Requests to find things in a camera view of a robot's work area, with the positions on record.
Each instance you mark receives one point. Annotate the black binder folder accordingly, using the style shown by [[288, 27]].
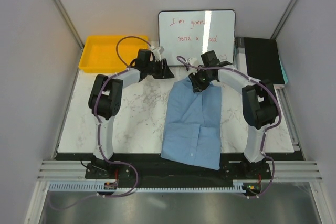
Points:
[[259, 59]]

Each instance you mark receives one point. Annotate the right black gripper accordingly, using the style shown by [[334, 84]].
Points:
[[197, 87]]

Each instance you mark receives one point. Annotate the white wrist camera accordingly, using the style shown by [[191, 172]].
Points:
[[157, 52], [192, 65]]

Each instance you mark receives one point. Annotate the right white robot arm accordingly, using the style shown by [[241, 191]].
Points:
[[261, 109]]

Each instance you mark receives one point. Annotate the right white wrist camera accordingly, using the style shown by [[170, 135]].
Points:
[[192, 65]]

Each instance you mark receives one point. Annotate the white slotted cable duct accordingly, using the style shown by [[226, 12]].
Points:
[[106, 187]]

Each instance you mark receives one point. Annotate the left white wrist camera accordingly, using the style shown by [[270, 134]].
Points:
[[157, 52]]

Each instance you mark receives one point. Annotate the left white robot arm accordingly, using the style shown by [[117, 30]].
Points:
[[106, 93]]

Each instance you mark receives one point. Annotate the blue long sleeve shirt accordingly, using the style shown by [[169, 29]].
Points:
[[192, 132]]

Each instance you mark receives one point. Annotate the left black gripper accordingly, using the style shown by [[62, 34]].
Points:
[[166, 73]]

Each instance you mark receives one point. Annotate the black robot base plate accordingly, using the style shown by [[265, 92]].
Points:
[[154, 171]]

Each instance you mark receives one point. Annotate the small whiteboard with red writing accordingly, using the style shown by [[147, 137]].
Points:
[[191, 33]]

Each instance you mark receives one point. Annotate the yellow plastic tray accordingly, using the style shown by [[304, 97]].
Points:
[[110, 54]]

